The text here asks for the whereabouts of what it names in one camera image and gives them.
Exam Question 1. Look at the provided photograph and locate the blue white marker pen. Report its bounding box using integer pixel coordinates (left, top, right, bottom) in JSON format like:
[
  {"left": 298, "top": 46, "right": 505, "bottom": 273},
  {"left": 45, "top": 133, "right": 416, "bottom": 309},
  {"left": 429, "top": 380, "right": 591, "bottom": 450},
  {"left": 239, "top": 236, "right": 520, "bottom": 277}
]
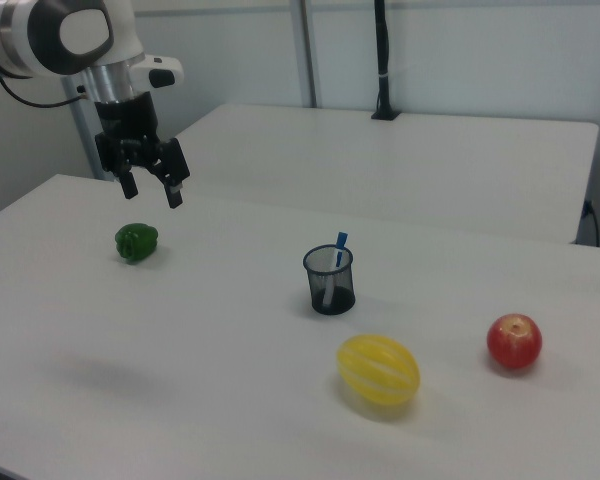
[{"left": 322, "top": 231, "right": 350, "bottom": 307}]

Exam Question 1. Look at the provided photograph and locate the green bell pepper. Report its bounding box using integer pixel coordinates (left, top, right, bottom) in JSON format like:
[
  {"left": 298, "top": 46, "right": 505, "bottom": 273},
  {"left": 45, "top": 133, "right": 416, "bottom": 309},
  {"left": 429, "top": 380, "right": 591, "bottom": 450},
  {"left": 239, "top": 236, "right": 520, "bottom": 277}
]
[{"left": 114, "top": 222, "right": 160, "bottom": 263}]

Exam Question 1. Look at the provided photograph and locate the grey partition post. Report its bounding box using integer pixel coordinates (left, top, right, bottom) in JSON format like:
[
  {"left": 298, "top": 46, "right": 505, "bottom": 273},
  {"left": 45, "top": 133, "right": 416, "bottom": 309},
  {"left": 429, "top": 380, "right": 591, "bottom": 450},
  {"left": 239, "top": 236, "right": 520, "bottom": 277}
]
[{"left": 288, "top": 0, "right": 325, "bottom": 109}]

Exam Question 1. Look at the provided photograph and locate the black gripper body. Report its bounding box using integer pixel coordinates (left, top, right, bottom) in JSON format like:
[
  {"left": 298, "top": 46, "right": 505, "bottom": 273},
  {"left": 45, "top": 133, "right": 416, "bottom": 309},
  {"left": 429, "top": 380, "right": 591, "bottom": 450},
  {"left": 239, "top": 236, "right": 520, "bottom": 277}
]
[{"left": 93, "top": 91, "right": 192, "bottom": 187}]

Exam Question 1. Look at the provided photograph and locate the yellow striped melon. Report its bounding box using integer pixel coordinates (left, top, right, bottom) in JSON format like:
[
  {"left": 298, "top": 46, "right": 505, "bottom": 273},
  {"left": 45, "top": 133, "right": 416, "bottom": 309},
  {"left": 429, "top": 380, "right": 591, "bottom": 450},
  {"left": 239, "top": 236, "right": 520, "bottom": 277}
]
[{"left": 335, "top": 333, "right": 422, "bottom": 407}]

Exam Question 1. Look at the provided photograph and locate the black pole with base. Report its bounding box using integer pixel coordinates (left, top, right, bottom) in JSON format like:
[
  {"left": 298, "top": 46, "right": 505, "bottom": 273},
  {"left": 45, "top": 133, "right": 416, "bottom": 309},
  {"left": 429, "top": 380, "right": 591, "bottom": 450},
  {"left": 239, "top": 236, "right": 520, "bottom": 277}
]
[{"left": 370, "top": 0, "right": 400, "bottom": 122}]

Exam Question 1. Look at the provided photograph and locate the black mesh pen cup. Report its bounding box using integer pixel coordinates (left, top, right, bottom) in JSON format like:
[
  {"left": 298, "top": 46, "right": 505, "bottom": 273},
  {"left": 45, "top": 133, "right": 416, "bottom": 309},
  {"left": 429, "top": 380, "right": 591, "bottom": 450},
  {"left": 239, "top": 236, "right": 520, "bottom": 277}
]
[{"left": 302, "top": 243, "right": 357, "bottom": 316}]

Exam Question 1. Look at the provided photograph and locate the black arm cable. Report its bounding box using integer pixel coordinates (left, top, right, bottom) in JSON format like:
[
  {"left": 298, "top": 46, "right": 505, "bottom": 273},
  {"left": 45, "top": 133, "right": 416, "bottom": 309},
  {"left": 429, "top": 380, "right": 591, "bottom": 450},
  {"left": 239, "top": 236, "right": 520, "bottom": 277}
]
[{"left": 0, "top": 71, "right": 88, "bottom": 108}]

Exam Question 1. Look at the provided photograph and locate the red apple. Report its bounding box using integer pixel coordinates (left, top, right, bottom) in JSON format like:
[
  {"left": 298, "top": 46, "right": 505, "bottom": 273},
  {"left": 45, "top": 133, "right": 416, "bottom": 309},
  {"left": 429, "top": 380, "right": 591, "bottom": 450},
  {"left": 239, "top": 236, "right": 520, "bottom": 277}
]
[{"left": 486, "top": 313, "right": 544, "bottom": 371}]

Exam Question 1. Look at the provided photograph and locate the black wall cable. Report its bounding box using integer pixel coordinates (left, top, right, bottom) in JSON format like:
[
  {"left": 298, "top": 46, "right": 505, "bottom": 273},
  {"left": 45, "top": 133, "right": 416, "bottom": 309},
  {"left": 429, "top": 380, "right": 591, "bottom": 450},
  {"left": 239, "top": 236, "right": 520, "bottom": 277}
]
[{"left": 583, "top": 198, "right": 600, "bottom": 247}]

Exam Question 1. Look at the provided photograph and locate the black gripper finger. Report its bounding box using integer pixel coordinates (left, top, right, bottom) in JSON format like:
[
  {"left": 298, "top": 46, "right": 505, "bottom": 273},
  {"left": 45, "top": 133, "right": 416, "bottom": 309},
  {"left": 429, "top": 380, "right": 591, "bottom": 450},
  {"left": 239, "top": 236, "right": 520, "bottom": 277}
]
[
  {"left": 161, "top": 175, "right": 185, "bottom": 210},
  {"left": 119, "top": 168, "right": 140, "bottom": 201}
]

